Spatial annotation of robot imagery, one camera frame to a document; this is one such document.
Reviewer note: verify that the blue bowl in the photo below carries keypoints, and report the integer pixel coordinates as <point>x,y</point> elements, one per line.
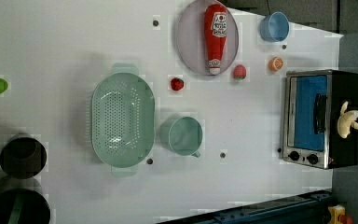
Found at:
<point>274,27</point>

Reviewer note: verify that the black round cup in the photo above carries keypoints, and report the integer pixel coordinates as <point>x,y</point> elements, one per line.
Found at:
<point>23,157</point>

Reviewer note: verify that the yellow orange toy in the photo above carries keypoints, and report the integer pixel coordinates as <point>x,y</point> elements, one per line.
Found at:
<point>338,215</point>

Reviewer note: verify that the pink plush strawberry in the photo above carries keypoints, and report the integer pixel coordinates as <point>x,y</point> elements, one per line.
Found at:
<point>239,72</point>

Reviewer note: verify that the orange slice toy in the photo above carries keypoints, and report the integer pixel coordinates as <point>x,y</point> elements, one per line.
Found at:
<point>275,64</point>

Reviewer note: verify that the silver toaster oven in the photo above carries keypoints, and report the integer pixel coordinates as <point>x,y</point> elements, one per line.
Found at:
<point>311,109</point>

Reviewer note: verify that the blue metal frame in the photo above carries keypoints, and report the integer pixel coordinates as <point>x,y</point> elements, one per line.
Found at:
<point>307,208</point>

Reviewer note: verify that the red plush strawberry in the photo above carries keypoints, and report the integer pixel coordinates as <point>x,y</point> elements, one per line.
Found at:
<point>177,84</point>

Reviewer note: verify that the red plush ketchup bottle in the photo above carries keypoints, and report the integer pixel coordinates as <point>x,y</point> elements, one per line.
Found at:
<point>215,34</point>

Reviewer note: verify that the green cup with handle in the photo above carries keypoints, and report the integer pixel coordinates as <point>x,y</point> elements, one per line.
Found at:
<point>182,135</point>

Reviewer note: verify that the green colander basket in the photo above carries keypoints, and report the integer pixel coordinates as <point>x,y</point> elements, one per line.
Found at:
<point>122,112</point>

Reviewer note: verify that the black round bowl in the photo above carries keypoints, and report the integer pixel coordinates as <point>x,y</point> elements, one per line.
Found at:
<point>22,202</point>

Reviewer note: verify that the grey round plate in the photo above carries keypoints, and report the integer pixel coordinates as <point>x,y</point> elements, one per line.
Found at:
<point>190,38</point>

